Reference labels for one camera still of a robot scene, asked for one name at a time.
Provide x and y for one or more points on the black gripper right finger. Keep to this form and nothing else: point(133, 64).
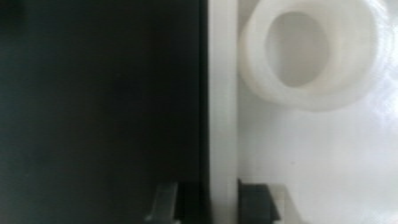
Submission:
point(257, 206)

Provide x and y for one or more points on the white square tabletop tray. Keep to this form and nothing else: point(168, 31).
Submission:
point(305, 108)

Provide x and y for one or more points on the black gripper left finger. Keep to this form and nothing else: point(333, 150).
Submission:
point(163, 213)

